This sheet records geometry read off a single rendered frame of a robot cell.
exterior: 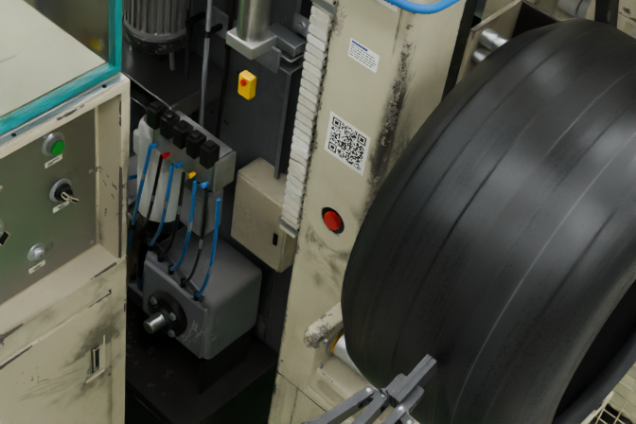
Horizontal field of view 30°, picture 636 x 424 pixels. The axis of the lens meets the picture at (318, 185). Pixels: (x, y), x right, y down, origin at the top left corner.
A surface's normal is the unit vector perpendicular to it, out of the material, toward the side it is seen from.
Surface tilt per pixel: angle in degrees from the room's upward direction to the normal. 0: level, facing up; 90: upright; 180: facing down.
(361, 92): 90
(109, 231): 90
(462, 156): 38
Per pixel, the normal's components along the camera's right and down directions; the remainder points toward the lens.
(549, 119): -0.11, -0.51
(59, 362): 0.74, 0.53
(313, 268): -0.67, 0.46
